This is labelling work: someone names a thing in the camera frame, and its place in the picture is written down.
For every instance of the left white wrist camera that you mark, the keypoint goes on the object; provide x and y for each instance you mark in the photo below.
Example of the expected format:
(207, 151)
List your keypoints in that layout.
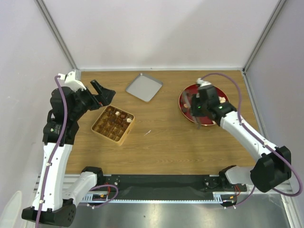
(72, 80)

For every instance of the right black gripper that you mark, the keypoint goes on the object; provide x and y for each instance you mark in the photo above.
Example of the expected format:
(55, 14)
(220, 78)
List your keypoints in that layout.
(195, 99)

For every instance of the aluminium frame rail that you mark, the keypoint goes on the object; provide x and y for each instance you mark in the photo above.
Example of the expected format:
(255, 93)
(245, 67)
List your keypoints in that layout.
(98, 192)

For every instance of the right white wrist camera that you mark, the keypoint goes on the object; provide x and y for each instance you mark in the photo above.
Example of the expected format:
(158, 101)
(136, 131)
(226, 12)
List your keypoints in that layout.
(202, 83)

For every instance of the silver tin lid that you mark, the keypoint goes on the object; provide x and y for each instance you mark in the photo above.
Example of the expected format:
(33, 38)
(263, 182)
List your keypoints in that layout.
(144, 87)

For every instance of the white chocolate pair right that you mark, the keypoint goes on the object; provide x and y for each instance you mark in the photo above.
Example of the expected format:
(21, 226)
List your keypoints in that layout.
(222, 99)

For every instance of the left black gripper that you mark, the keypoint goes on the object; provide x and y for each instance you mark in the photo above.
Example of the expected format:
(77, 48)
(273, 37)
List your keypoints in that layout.
(105, 98)

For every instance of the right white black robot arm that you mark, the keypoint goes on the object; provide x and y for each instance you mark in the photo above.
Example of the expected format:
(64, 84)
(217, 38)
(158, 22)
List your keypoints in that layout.
(270, 169)

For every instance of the brown metal tongs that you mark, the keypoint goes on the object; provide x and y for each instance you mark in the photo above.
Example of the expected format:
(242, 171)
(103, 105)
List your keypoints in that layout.
(195, 119)

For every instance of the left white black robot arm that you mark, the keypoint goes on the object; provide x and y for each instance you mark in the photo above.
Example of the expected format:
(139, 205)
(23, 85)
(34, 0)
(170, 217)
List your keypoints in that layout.
(52, 205)

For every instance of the round red plate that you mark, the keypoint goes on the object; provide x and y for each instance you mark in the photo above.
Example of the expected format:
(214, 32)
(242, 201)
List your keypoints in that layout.
(190, 90)

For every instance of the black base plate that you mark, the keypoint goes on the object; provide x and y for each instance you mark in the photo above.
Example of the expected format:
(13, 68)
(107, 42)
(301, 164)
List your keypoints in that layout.
(171, 187)

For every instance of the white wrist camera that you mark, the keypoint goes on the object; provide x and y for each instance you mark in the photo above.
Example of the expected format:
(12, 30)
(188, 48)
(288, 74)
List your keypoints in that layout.
(202, 83)
(72, 80)

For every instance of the gold chocolate box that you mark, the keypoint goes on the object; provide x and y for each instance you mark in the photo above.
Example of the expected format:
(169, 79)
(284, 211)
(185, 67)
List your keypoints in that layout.
(112, 124)

